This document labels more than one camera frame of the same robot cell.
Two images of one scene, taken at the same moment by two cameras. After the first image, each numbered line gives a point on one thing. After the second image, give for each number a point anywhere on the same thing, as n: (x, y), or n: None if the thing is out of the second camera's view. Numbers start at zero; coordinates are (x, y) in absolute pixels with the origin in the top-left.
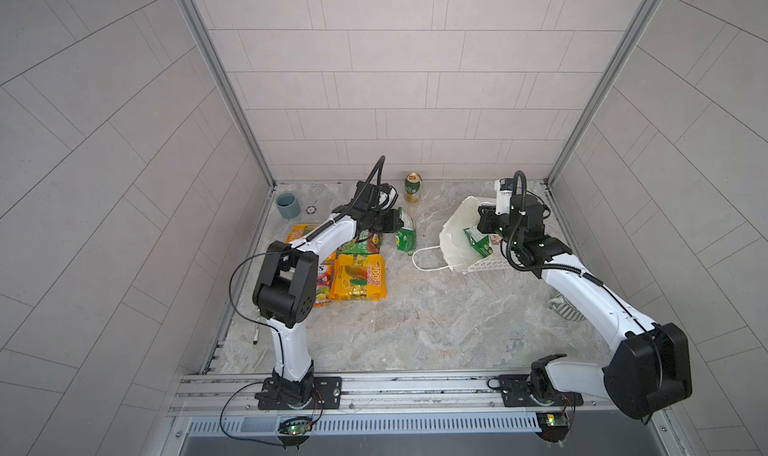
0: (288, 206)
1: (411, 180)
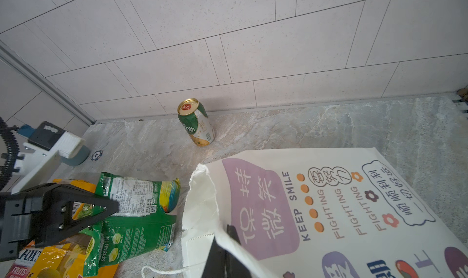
0: (81, 156)
1: (195, 122)
